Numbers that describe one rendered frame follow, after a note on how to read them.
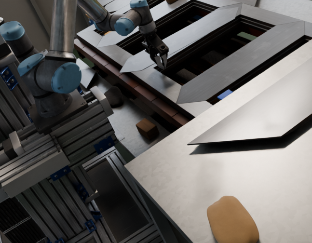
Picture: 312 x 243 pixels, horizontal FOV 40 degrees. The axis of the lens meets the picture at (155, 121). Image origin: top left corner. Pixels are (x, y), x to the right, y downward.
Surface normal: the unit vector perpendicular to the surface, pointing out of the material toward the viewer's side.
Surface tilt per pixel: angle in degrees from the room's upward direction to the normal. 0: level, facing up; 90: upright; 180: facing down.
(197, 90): 0
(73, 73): 96
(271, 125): 0
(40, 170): 90
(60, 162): 90
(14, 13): 90
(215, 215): 12
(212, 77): 0
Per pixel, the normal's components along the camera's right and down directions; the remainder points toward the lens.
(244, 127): -0.32, -0.75
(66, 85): 0.76, 0.26
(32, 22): 0.44, 0.44
